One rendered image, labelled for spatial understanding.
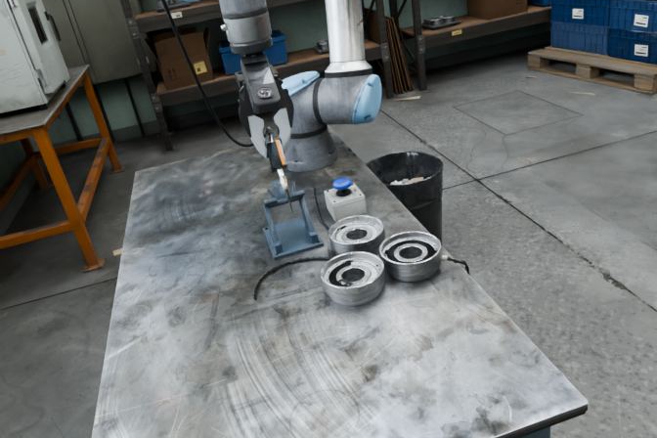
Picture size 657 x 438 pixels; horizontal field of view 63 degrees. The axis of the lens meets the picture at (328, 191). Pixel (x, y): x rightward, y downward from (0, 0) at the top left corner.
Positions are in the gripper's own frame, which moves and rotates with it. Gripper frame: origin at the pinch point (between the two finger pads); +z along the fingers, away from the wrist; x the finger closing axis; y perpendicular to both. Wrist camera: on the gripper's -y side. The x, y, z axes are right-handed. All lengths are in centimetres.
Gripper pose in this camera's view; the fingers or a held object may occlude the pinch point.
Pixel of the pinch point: (274, 151)
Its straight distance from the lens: 100.4
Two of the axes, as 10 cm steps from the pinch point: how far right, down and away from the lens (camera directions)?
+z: 1.3, 8.6, 4.9
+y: -2.9, -4.4, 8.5
